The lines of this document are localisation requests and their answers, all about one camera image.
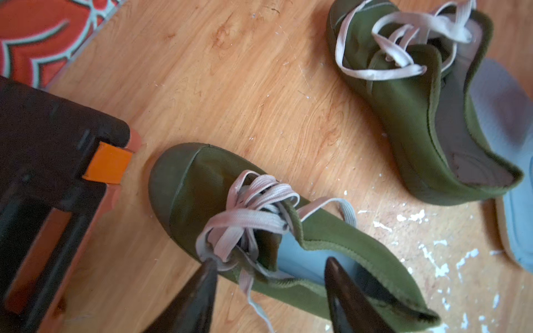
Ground grey insole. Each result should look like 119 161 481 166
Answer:
471 58 532 273
278 233 368 285

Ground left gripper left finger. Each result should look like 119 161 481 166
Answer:
144 259 218 333

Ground black tool case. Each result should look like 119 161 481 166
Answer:
1 78 142 332

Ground green shoe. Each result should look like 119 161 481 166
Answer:
326 1 524 205
149 143 441 332

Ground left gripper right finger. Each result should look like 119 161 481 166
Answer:
324 257 394 333

